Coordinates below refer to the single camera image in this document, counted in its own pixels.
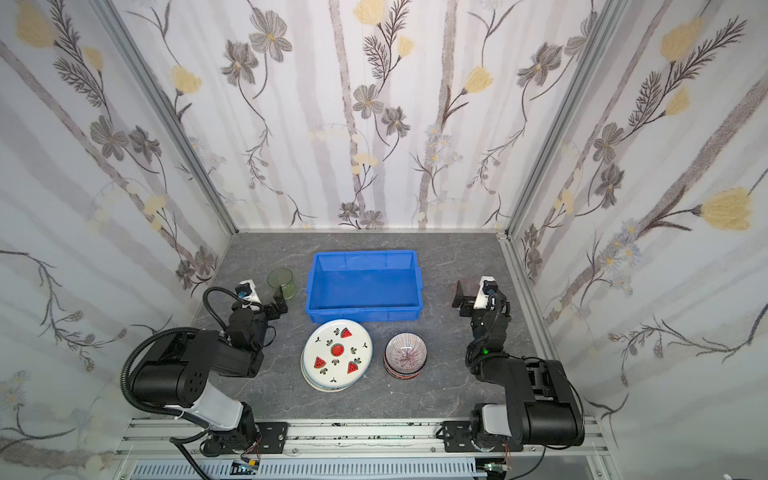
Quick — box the white watermelon plate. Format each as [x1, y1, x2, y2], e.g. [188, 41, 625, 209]
[300, 319, 373, 387]

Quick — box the green flower plate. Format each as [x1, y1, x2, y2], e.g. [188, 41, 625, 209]
[300, 362, 353, 392]

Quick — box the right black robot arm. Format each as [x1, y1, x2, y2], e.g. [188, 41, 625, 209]
[452, 276, 586, 452]

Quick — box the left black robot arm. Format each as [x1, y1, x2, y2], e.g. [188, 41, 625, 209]
[119, 280, 288, 457]

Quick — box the blue plastic bin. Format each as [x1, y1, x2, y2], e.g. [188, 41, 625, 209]
[305, 250, 424, 324]

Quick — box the green glass cup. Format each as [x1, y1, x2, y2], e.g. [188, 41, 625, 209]
[267, 267, 296, 300]

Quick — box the purple striped top bowl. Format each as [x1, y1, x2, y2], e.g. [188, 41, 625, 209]
[384, 332, 428, 373]

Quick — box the red patterned bottom bowl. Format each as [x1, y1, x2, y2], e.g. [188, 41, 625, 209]
[383, 361, 423, 380]

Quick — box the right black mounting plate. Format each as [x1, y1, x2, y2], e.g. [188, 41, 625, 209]
[435, 420, 508, 453]

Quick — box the black mounting plate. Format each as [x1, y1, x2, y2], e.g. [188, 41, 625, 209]
[200, 422, 288, 457]
[435, 420, 508, 453]

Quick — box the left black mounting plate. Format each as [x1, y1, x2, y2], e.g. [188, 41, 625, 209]
[200, 422, 288, 457]

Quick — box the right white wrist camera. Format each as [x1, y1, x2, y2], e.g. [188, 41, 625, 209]
[473, 276, 498, 310]

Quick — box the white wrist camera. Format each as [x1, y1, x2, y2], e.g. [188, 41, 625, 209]
[235, 280, 261, 305]
[473, 276, 498, 310]

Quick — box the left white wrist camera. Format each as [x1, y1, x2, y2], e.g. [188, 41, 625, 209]
[235, 280, 261, 305]

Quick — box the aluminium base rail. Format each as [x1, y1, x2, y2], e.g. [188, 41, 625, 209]
[105, 419, 620, 479]

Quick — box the white slotted cable duct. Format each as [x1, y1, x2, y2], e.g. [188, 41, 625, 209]
[128, 458, 487, 480]

